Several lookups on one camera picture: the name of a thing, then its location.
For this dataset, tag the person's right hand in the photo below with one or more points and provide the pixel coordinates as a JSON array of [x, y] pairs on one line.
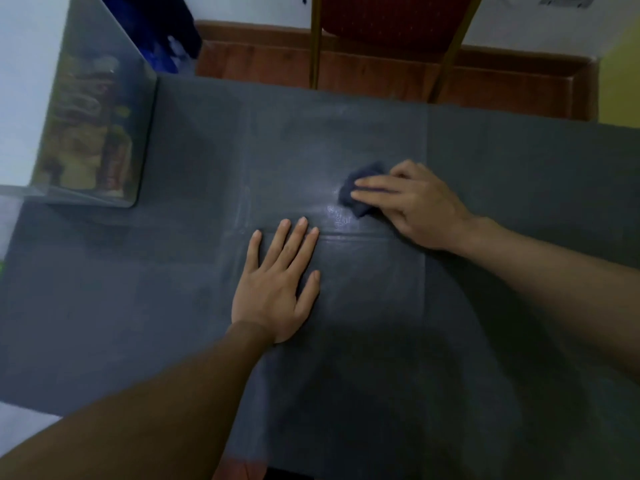
[[425, 209]]

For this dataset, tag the person's left hand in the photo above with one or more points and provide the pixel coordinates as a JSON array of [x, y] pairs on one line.
[[272, 299]]

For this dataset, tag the blue cloth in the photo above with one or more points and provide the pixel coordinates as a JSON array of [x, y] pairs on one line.
[[357, 207]]

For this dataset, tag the clear plastic storage bin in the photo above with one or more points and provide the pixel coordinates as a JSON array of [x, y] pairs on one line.
[[142, 94]]

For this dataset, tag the Koko Krunch cereal pouch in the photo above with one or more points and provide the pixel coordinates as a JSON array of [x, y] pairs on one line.
[[85, 129]]

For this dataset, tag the person's right forearm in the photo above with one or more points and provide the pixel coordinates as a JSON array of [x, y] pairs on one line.
[[560, 284]]

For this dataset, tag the person's left forearm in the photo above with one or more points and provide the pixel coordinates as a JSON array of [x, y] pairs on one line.
[[140, 424]]

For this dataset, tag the small white bottle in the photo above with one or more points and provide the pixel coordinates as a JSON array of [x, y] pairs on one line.
[[179, 52]]

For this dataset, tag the blue water jug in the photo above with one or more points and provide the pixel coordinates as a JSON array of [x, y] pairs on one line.
[[150, 24]]

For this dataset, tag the red chair gold frame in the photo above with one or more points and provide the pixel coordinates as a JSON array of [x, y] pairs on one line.
[[395, 14]]

